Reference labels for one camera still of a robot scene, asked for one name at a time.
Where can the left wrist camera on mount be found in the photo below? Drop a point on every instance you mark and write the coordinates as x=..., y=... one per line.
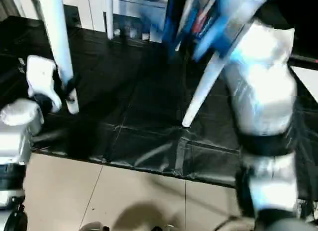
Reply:
x=39, y=77

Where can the grey curtain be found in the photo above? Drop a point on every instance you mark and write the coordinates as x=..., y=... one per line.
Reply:
x=7, y=5

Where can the white flat board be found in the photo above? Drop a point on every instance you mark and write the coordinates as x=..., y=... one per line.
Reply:
x=308, y=82

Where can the dark brown rounded object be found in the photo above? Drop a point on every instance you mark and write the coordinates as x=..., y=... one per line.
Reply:
x=93, y=227
x=164, y=228

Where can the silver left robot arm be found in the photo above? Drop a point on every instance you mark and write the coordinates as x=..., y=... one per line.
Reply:
x=17, y=131

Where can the black work mat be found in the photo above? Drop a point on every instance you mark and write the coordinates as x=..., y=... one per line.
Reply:
x=136, y=92

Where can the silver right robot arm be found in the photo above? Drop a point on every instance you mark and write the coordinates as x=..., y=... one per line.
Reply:
x=265, y=92

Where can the black horizontal bar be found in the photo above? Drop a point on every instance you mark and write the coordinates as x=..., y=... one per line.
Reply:
x=304, y=59

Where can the white cabinet with glass doors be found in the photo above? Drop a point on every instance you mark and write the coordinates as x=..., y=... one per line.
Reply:
x=94, y=7

